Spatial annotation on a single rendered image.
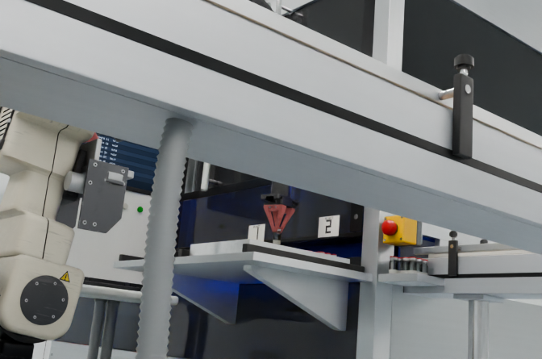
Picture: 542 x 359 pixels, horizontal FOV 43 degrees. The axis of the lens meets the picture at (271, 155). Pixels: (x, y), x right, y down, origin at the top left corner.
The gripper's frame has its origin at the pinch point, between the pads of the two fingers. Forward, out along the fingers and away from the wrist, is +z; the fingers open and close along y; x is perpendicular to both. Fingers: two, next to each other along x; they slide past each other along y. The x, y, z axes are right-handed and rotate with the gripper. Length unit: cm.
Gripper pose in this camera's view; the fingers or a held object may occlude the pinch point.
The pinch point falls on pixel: (277, 230)
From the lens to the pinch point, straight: 195.3
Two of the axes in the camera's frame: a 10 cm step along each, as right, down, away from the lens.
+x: -8.1, 0.8, 5.8
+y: 5.8, 2.8, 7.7
